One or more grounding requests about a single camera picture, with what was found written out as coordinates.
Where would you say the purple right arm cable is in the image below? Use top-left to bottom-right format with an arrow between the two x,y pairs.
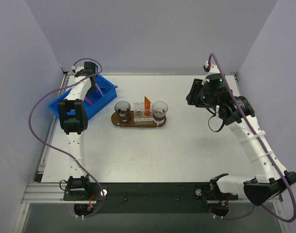
208,52 -> 296,223

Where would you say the clear textured acrylic holder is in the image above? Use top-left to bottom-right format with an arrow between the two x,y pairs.
133,102 -> 154,125

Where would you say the blue plastic divided bin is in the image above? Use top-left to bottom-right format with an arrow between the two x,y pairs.
48,74 -> 117,120

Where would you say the orange toothpaste tube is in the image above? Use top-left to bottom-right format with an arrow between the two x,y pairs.
144,96 -> 151,117

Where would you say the pink toothpaste tube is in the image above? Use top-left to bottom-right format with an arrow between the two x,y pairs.
85,97 -> 94,105

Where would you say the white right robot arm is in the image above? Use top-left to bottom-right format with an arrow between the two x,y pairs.
186,74 -> 296,206

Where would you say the blue tinted glass cup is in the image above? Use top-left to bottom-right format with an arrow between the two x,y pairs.
114,101 -> 131,123

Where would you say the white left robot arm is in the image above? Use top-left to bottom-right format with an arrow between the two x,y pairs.
57,62 -> 98,200

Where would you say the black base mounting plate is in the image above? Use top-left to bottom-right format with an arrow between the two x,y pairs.
63,182 -> 238,214

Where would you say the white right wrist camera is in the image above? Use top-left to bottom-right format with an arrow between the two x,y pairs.
203,61 -> 221,79

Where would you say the brown wooden oval tray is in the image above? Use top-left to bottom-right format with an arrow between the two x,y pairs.
111,111 -> 167,128

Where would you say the clear glass cup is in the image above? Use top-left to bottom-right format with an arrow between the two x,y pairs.
152,101 -> 168,124

